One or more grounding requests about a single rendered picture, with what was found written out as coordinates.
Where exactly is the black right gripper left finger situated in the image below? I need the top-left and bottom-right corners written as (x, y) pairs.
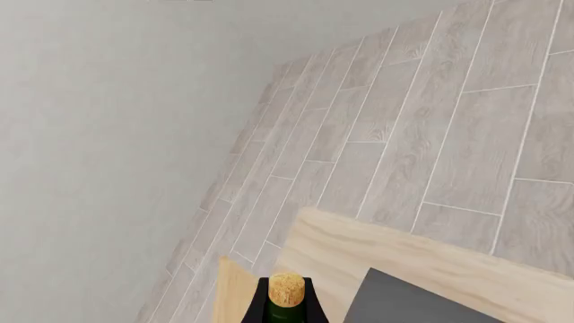
top-left (239, 276), bottom-right (272, 323)

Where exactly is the dark grey flat plate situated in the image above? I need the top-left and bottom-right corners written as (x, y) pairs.
top-left (343, 266), bottom-right (497, 323)

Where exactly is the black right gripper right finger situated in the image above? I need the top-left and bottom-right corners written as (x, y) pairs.
top-left (300, 276), bottom-right (328, 323)

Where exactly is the green wine bottle with cork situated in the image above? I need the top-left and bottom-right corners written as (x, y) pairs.
top-left (263, 272), bottom-right (307, 323)

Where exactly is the pale wooden wine rack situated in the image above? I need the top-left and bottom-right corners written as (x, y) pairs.
top-left (216, 255), bottom-right (261, 323)

